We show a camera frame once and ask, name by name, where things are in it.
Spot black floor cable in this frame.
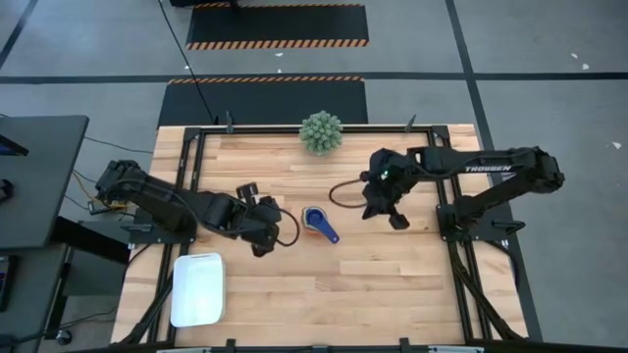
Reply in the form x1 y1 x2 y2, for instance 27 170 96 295
156 0 221 125

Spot small purple measuring cup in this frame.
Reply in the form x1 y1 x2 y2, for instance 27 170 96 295
303 206 340 245

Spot white plastic basket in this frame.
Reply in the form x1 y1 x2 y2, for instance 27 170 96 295
170 252 228 328

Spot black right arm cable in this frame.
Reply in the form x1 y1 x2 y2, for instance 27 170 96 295
328 177 370 210

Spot green succulent in white pot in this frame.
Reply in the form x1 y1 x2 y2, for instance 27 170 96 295
298 110 344 158

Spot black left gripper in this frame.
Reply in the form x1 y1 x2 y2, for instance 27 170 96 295
242 194 285 259

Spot dark grey desk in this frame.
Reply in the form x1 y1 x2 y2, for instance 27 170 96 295
0 115 90 252

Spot loose yellow and black wires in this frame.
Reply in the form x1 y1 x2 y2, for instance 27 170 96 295
63 135 154 217

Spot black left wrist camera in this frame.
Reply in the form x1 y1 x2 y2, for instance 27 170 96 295
235 181 260 205

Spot orange measuring cup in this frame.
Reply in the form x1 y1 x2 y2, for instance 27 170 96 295
300 205 328 236

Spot black mat with hazard stripes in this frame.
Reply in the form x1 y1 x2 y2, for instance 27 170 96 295
184 2 370 51
156 76 369 129

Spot black equipment stand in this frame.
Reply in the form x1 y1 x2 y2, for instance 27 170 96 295
48 215 131 340

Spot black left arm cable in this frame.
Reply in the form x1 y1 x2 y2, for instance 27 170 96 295
273 208 301 248

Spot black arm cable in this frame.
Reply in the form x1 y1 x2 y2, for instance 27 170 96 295
273 208 301 248
328 177 370 210

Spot black tablet device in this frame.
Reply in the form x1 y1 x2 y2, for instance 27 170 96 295
0 134 29 158

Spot black aluminium table frame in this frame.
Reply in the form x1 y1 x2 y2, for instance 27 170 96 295
115 123 544 353

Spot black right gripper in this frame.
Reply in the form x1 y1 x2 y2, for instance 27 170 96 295
360 148 418 221

